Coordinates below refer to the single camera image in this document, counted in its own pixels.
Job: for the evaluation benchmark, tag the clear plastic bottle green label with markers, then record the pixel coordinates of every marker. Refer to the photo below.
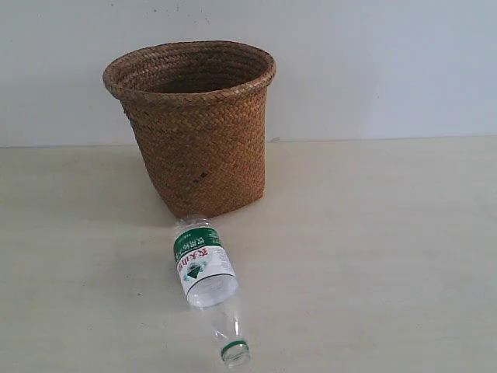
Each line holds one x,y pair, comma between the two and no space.
211,287

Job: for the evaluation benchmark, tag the brown woven wicker basket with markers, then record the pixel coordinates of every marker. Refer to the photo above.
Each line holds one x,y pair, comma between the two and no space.
197,110

